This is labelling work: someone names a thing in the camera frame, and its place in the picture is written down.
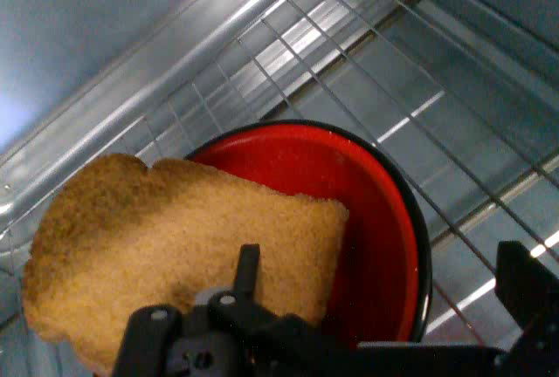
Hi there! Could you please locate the toasted bread slice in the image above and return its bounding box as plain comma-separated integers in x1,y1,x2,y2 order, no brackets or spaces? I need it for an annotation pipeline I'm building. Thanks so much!
21,153,350,377

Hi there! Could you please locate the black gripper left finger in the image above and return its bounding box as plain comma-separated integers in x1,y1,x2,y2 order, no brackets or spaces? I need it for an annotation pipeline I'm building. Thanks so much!
112,243,360,377

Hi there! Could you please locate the cream white toaster oven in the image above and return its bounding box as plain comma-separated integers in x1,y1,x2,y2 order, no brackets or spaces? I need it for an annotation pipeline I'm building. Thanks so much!
0,0,559,377

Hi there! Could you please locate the red bowl with black rim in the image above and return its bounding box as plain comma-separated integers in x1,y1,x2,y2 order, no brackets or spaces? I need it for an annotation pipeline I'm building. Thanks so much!
185,119,433,347

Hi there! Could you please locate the metal wire oven rack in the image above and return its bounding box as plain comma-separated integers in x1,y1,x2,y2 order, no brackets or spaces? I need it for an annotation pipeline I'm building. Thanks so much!
0,0,559,352

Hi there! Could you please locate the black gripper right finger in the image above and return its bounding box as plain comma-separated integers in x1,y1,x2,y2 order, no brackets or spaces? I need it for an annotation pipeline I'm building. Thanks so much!
494,240,559,377

